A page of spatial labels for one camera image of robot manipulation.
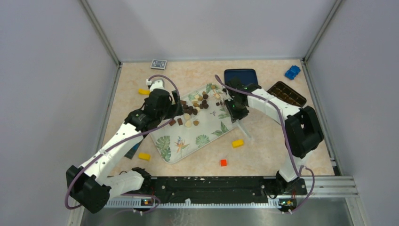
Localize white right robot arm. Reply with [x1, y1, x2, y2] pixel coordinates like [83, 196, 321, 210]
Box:
[223, 78, 324, 194]

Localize blue chocolate box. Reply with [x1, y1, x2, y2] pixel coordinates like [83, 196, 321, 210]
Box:
[267, 81, 307, 107]

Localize dark blue box lid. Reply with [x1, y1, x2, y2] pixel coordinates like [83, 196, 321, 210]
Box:
[224, 69, 261, 92]

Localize dark rectangular chocolate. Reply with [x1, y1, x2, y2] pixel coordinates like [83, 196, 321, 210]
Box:
[177, 118, 183, 126]

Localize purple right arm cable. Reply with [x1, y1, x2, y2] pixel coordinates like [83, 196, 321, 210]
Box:
[214, 74, 315, 214]

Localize yellow curved block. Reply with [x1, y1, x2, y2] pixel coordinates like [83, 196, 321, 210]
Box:
[138, 89, 151, 95]

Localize yellow lego brick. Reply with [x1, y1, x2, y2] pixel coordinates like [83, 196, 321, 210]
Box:
[232, 139, 244, 148]
[138, 153, 151, 161]

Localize playing card deck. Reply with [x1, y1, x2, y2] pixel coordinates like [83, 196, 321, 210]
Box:
[150, 59, 168, 70]

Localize grey lego baseplate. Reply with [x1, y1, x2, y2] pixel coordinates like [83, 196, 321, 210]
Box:
[124, 142, 141, 159]

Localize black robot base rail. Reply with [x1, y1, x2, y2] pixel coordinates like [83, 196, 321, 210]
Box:
[121, 176, 308, 207]

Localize brown rectangular chocolate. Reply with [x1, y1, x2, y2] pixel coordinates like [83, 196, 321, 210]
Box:
[169, 119, 176, 126]

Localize clear plastic tongs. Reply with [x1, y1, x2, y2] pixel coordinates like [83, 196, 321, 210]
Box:
[235, 120, 253, 141]

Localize red lego cube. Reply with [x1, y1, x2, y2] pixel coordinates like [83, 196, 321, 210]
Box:
[220, 159, 227, 167]

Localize yellow lego brick right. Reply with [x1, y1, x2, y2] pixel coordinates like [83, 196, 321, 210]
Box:
[232, 139, 244, 148]

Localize yellow lego brick left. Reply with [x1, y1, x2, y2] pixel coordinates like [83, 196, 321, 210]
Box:
[138, 153, 151, 161]

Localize pile of assorted chocolates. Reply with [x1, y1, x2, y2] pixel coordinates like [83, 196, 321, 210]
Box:
[181, 83, 229, 121]

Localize floral serving tray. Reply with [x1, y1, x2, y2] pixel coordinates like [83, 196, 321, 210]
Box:
[151, 84, 237, 164]

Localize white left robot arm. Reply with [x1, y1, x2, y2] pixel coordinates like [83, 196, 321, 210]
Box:
[64, 76, 183, 213]

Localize blue toy car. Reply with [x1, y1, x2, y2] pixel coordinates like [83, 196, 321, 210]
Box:
[284, 65, 301, 80]

